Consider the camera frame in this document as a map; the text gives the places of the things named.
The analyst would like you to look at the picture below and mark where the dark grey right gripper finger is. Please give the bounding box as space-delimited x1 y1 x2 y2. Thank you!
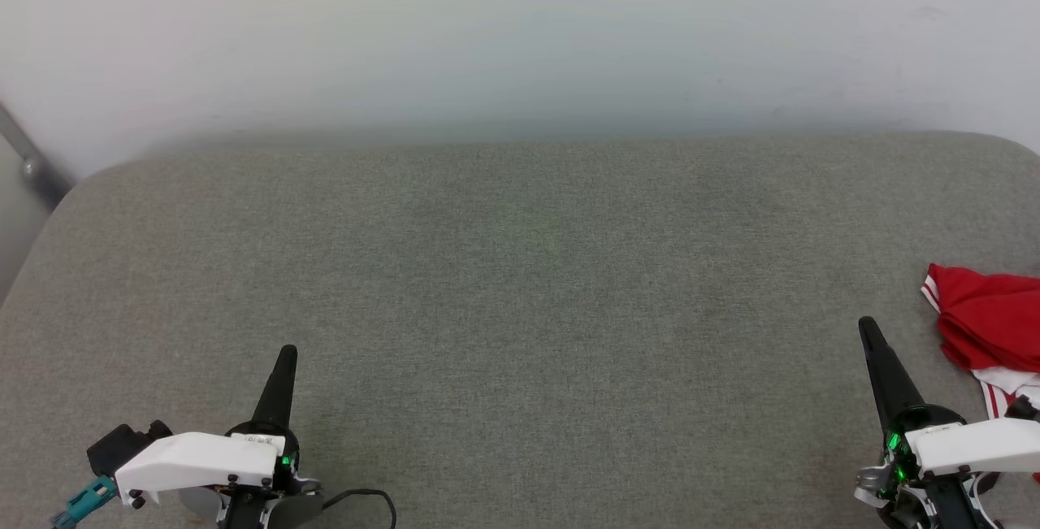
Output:
858 316 928 433

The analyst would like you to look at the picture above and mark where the thin black cable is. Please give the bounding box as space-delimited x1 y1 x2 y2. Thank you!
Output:
320 488 398 529

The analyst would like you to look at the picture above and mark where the red and white garment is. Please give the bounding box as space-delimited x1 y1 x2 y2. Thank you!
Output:
921 263 1040 483

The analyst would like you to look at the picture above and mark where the grey metal bar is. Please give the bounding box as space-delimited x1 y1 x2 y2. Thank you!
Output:
0 102 76 210

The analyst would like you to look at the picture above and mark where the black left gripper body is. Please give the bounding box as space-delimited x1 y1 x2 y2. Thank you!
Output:
181 422 323 529

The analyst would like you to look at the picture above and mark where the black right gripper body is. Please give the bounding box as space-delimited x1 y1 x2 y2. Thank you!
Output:
854 404 1002 529

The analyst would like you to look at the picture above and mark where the grey fabric sofa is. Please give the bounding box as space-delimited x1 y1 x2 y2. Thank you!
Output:
0 131 1040 529

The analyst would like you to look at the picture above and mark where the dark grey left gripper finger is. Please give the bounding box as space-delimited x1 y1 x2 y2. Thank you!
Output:
251 344 299 430

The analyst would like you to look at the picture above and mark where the teal cable connector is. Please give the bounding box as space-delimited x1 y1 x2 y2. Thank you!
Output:
50 475 119 529

